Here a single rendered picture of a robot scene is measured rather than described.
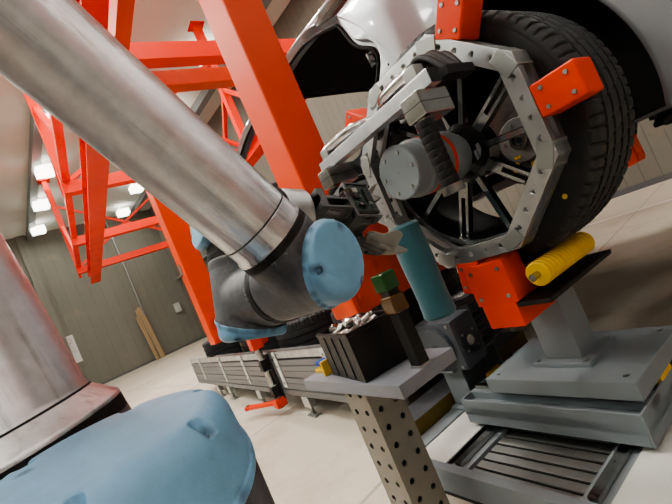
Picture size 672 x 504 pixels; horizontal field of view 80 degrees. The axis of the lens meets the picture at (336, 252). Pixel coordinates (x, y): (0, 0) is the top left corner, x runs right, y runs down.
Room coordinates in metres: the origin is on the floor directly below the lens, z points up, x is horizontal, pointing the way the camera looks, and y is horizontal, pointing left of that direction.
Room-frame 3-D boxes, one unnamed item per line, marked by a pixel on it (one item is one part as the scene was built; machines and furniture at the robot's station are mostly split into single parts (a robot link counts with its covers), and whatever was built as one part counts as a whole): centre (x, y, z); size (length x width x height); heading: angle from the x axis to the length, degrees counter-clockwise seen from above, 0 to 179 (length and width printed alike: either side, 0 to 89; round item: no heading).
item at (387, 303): (0.84, -0.07, 0.59); 0.04 x 0.04 x 0.04; 34
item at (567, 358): (1.12, -0.49, 0.32); 0.40 x 0.30 x 0.28; 34
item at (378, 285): (0.84, -0.07, 0.64); 0.04 x 0.04 x 0.04; 34
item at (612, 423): (1.16, -0.46, 0.13); 0.50 x 0.36 x 0.10; 34
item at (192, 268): (3.06, 1.08, 1.75); 0.19 x 0.19 x 2.45; 34
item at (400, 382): (1.00, 0.04, 0.44); 0.43 x 0.17 x 0.03; 34
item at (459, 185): (0.75, -0.25, 0.83); 0.04 x 0.04 x 0.16
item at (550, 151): (1.02, -0.35, 0.85); 0.54 x 0.07 x 0.54; 34
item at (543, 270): (0.98, -0.50, 0.51); 0.29 x 0.06 x 0.06; 124
